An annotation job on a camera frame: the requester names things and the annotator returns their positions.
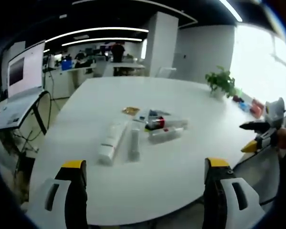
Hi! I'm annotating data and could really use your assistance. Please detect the grey skincare bottle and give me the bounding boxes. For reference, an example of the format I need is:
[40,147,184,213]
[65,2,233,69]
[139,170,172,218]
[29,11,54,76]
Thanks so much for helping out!
[127,127,141,162]

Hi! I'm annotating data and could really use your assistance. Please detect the large white skincare tube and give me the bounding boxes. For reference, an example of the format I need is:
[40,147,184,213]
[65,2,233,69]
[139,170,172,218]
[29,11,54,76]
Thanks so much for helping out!
[97,120,131,166]

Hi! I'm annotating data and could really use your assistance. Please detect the white office counter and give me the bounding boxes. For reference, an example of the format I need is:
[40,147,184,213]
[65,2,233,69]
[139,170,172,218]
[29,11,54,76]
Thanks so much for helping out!
[104,61,146,77]

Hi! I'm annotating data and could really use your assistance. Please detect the white chair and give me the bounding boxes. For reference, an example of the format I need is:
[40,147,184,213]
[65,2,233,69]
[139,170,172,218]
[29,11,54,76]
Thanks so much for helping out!
[155,66,177,78]

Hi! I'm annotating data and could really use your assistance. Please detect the red and blue items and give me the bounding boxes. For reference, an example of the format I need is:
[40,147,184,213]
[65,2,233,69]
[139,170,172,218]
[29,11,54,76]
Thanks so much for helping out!
[232,94,266,118]

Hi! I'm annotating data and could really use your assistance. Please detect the slim white skincare tube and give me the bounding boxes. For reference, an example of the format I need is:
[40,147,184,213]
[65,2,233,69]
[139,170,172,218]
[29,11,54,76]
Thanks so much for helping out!
[164,118,190,127]

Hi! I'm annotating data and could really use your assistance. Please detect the green potted plant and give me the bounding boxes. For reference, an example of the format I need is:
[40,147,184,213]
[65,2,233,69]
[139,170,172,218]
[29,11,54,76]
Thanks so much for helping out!
[204,65,239,100]

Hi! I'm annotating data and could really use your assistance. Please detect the clear skincare tube red cap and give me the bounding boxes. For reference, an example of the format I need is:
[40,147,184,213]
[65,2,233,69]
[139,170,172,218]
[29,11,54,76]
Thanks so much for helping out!
[148,127,184,145]

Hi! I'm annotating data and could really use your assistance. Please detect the red and black skincare bottle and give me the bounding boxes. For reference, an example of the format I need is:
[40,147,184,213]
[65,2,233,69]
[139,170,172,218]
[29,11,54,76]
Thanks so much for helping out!
[144,116,167,131]

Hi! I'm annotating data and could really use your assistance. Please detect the grey blue skincare box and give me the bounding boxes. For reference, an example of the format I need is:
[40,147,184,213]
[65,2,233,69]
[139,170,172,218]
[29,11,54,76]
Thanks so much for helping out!
[147,109,172,118]

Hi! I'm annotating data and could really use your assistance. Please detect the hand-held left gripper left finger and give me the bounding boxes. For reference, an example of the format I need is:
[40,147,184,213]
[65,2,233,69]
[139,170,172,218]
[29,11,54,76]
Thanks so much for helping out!
[26,159,89,229]

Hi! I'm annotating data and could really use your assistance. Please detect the yellow patterned packet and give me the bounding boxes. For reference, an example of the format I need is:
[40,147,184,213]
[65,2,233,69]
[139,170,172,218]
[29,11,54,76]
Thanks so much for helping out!
[122,106,140,115]

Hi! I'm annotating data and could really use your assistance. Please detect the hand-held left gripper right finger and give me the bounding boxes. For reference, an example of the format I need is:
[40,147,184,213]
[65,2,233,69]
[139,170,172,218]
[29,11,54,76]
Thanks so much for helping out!
[203,156,266,229]

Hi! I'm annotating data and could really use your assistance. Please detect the open laptop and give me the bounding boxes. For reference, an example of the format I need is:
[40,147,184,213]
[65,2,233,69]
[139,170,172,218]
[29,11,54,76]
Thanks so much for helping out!
[0,40,47,132]

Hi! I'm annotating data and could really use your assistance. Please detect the black laptop stand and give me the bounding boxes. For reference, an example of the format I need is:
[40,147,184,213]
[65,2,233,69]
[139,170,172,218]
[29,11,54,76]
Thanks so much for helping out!
[13,90,53,153]

